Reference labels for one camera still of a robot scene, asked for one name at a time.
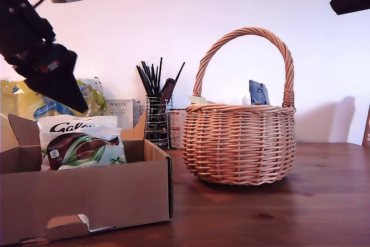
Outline yellow kitchen towel pack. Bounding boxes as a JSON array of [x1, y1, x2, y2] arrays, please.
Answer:
[[0, 78, 108, 143]]

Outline white Porlex box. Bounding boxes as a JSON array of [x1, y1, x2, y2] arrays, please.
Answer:
[[104, 98, 140, 130]]

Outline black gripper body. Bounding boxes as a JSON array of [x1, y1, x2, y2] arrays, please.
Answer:
[[0, 1, 78, 82]]

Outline blue Terry's orange eggs bag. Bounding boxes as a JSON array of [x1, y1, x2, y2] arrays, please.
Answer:
[[248, 79, 271, 106]]

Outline white Galaxy chocolate bag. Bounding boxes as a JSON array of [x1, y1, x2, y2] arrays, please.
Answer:
[[36, 115, 120, 141]]

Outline woven wicker basket with handle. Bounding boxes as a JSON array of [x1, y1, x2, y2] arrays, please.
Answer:
[[182, 26, 297, 186]]

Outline black stick utensil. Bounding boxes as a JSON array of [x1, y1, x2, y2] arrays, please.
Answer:
[[157, 57, 164, 97], [172, 61, 186, 86], [136, 65, 153, 97], [140, 61, 157, 97]]

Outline brown cardboard box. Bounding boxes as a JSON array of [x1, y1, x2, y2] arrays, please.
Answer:
[[0, 108, 175, 246]]

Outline dark brown handled tool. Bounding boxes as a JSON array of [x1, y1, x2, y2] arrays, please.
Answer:
[[160, 78, 176, 106]]

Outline wooden chair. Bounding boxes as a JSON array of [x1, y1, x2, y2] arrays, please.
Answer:
[[361, 104, 370, 147]]

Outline chrome wire utensil holder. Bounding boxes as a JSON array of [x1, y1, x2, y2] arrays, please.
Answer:
[[144, 93, 173, 147]]

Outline tin can white label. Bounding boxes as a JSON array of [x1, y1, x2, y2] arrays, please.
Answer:
[[169, 108, 187, 150]]

